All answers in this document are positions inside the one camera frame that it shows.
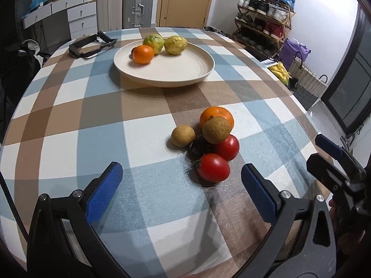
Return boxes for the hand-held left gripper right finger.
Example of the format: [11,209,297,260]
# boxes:
[233,164,338,278]

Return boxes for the green yellow fruit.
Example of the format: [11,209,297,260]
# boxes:
[143,34,164,55]

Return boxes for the small dark fruit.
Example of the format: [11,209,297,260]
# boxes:
[187,137,215,161]

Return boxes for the woven basket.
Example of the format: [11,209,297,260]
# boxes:
[288,51,329,108]

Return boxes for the wooden door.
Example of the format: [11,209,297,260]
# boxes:
[156,0,218,29]

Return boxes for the white desk with drawers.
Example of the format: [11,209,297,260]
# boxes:
[22,0,98,40]

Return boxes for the rows of shoes on rack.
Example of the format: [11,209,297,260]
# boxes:
[236,0,296,39]

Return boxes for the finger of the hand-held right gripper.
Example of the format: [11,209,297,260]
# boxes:
[315,134,358,169]
[307,154,348,192]

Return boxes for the black phone holder frame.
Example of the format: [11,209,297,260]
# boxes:
[69,31,118,59]

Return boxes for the brown longan fruit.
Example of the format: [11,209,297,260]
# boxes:
[171,125,194,147]
[202,117,232,145]

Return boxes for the white suitcase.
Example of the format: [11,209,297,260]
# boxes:
[96,0,124,32]

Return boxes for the small orange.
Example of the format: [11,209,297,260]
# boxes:
[132,45,155,65]

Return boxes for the yellow trash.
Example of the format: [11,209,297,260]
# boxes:
[268,63,290,84]

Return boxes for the silver suitcase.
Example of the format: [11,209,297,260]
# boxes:
[123,0,155,29]

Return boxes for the checked tablecloth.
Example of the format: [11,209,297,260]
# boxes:
[0,27,319,278]

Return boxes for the black jacket pile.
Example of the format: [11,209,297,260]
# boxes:
[0,39,45,99]

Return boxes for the large orange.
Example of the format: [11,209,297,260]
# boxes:
[199,107,234,134]

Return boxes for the purple bag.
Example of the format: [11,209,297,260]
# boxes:
[279,38,311,70]

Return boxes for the cream round plate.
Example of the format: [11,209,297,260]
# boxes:
[113,40,215,88]

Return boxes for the dark glass door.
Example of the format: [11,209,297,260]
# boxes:
[320,3,371,136]

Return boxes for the red tomato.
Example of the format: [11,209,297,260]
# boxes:
[214,135,240,162]
[196,153,231,183]

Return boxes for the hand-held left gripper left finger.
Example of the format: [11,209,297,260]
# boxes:
[27,162,124,278]

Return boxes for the shoes on floor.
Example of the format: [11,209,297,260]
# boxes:
[203,26,234,38]

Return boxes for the yellow wrinkled fruit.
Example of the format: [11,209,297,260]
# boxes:
[164,35,188,55]

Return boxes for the blue plastic bag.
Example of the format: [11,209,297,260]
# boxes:
[29,0,52,10]

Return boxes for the wooden shoe rack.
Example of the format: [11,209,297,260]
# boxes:
[233,0,296,61]

